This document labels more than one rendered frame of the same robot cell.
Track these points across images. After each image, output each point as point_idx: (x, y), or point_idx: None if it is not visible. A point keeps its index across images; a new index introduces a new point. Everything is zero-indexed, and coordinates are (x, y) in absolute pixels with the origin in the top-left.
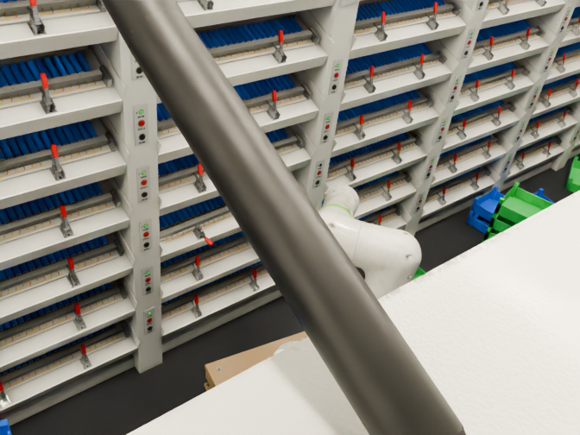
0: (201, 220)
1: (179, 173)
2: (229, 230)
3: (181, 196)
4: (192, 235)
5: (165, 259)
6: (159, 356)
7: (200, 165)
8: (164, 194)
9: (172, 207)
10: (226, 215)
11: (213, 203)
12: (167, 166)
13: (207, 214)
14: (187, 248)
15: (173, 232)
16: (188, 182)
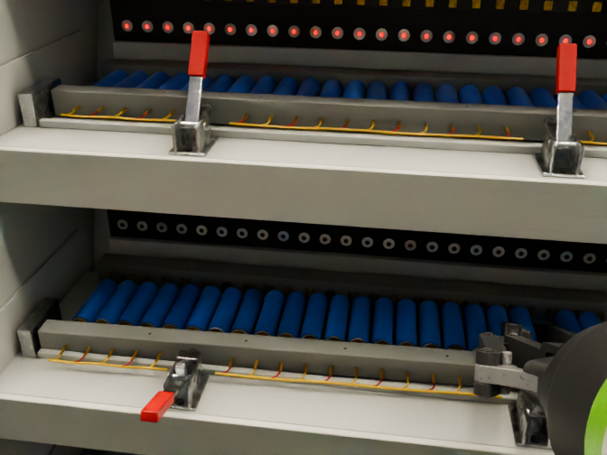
0: (223, 345)
1: (155, 90)
2: (314, 434)
3: (99, 145)
4: (163, 385)
5: (17, 431)
6: None
7: (201, 34)
8: (56, 131)
9: (42, 171)
10: (347, 378)
11: (326, 325)
12: (150, 83)
13: (264, 338)
14: (108, 422)
15: (95, 340)
16: (167, 125)
